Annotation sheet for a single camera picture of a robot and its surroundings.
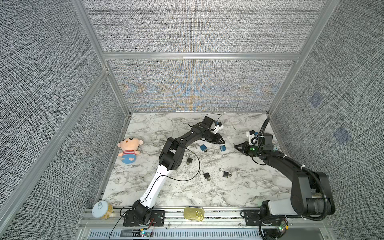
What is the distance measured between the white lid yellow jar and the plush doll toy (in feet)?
0.80

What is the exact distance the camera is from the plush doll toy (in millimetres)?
914

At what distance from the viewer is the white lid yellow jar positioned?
0.72m
